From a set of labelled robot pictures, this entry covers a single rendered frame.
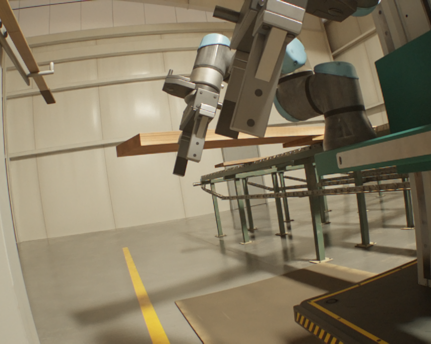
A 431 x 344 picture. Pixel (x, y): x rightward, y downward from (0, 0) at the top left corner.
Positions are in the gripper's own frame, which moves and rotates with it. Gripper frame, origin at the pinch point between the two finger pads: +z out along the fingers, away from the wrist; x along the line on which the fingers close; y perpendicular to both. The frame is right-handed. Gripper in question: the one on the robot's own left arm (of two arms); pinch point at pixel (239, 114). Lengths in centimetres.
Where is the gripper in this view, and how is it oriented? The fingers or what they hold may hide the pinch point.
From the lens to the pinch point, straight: 34.3
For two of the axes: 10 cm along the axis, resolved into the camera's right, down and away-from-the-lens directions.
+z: -2.6, 9.7, 0.3
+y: -9.6, -2.5, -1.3
